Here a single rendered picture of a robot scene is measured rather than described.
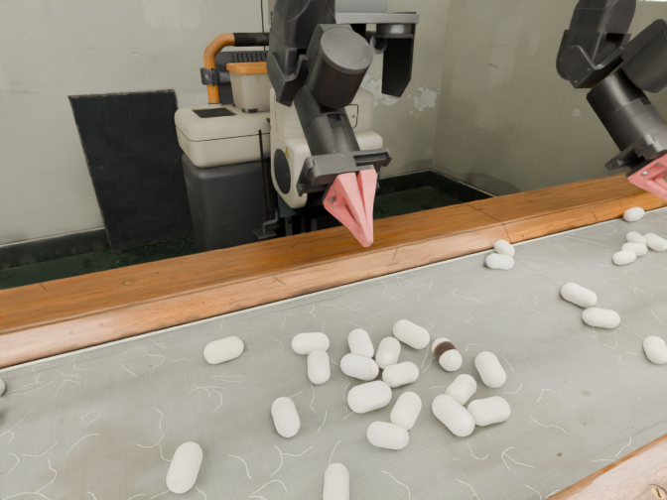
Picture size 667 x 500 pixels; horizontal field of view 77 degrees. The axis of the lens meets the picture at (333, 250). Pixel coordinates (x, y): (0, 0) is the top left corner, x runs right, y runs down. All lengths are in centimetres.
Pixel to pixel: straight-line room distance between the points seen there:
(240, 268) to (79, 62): 182
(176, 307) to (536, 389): 36
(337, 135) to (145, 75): 183
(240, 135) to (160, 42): 117
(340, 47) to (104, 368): 39
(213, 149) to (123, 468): 90
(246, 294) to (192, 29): 190
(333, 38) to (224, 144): 72
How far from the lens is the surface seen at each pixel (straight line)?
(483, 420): 37
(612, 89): 71
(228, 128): 115
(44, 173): 235
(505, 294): 54
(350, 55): 47
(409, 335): 42
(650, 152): 66
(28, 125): 230
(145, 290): 51
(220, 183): 118
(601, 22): 72
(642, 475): 37
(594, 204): 81
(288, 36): 53
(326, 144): 49
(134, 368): 45
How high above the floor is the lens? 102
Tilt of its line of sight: 28 degrees down
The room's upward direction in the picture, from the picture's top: straight up
